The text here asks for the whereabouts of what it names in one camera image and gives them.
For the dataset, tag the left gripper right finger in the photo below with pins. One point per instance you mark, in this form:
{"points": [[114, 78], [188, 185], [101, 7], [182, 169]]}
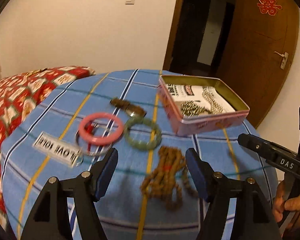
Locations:
{"points": [[201, 173]]}

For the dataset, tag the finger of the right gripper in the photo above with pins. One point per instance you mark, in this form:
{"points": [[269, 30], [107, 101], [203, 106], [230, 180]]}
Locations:
{"points": [[262, 146]]}

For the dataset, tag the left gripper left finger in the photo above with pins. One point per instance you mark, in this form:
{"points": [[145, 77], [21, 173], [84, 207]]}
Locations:
{"points": [[102, 172]]}

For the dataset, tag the thin silver bangle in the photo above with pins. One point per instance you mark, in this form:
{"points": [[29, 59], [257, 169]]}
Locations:
{"points": [[90, 150]]}

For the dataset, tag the green jade bangle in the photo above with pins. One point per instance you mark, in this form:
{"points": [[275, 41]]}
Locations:
{"points": [[142, 133]]}

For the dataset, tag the pink metal tin box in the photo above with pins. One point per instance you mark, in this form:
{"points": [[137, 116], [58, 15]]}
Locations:
{"points": [[195, 104]]}

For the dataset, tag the brown hair clip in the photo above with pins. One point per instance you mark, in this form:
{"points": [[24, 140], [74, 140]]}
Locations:
{"points": [[129, 108]]}

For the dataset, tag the person's right hand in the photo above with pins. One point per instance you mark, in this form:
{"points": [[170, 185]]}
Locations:
{"points": [[280, 205]]}

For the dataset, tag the blue plaid tablecloth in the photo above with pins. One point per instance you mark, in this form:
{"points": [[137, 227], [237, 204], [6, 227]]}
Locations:
{"points": [[123, 211]]}

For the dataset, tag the red patterned bed quilt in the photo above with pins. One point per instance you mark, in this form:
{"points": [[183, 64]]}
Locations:
{"points": [[21, 93]]}

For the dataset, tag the brown wooden door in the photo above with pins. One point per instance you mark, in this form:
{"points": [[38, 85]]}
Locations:
{"points": [[249, 65]]}

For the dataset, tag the red double happiness sticker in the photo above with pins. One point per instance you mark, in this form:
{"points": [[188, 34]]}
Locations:
{"points": [[269, 7]]}

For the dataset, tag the metal door handle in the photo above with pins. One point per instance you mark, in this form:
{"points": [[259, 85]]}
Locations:
{"points": [[284, 57]]}

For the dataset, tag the white wall light switch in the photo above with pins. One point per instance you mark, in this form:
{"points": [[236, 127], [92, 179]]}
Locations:
{"points": [[129, 2]]}

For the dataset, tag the brown door frame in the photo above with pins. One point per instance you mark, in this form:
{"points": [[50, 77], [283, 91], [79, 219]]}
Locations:
{"points": [[172, 36]]}

